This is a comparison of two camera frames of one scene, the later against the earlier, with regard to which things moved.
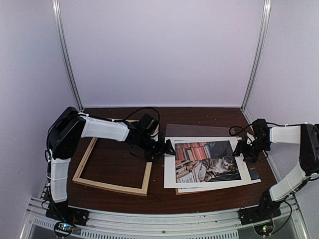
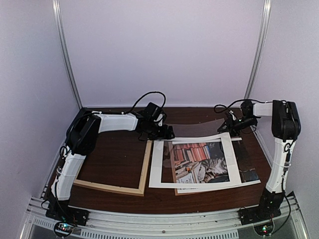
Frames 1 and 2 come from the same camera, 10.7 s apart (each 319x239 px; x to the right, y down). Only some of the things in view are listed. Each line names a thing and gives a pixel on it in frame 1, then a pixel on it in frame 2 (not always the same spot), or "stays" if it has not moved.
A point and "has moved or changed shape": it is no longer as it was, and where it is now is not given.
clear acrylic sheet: x=198 y=130 has moved or changed shape
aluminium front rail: x=108 y=225 stays
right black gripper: x=240 y=148 -> x=231 y=126
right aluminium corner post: x=264 y=22 stays
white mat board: x=170 y=172 -> x=156 y=174
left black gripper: x=160 y=151 -> x=164 y=135
